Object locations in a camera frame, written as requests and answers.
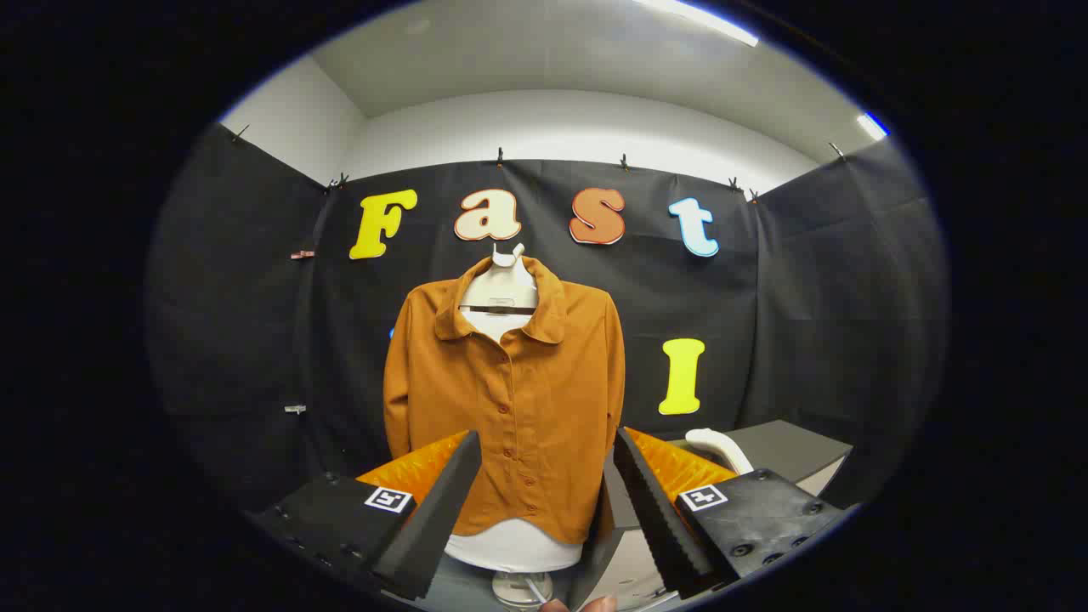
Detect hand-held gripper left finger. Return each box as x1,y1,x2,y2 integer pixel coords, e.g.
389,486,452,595
246,430,483,601

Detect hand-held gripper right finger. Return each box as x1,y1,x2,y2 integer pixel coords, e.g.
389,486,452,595
614,428,853,599

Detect white garment steamer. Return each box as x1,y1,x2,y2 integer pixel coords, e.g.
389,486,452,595
684,428,755,476

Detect orange button-up shirt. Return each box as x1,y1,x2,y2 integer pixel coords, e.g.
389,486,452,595
382,255,626,546

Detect grey cabinet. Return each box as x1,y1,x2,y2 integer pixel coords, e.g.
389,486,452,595
586,420,853,611

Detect white mannequin torso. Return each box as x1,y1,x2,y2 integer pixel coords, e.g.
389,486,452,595
444,243,586,609

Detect black backdrop cloth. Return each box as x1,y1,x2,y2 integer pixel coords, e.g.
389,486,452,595
144,123,949,521

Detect long ceiling strip light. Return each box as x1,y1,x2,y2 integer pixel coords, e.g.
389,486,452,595
633,0,760,48

